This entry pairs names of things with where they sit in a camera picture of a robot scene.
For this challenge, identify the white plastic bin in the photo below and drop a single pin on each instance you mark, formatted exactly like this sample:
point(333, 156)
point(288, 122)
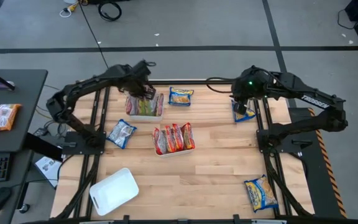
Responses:
point(145, 118)
point(172, 154)
point(113, 190)

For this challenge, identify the orange ramen packet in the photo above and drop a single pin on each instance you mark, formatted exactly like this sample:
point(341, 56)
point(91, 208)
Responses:
point(2, 116)

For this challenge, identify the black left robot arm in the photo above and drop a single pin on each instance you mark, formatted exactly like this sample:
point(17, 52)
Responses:
point(85, 85)

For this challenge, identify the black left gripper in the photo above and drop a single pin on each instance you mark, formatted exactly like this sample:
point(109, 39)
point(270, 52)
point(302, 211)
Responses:
point(141, 90)

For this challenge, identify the blue soy sauce ramen packet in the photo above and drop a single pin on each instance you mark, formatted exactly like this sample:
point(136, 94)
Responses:
point(261, 194)
point(180, 99)
point(121, 133)
point(249, 115)

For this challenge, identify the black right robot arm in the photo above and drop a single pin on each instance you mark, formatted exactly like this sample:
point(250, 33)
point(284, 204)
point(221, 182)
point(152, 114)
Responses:
point(291, 90)

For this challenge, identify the black aluminium table frame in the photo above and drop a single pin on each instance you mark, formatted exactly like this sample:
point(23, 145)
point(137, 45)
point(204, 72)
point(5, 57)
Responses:
point(172, 82)

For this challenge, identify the red beef ramen packet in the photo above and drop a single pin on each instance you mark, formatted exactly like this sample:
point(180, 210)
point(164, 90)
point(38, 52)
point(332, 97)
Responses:
point(187, 136)
point(178, 137)
point(159, 141)
point(170, 139)

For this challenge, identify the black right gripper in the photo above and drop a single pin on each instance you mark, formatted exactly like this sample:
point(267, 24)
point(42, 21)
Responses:
point(240, 108)

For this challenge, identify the black chair caster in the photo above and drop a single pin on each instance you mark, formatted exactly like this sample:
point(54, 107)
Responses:
point(25, 208)

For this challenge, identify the black desk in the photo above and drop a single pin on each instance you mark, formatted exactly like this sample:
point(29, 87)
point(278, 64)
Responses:
point(26, 93)

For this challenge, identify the white printed paper sheet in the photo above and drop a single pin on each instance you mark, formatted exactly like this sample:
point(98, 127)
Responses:
point(47, 166)

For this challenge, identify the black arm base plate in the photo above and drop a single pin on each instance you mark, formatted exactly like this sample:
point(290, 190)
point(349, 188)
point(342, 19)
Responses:
point(300, 143)
point(73, 146)

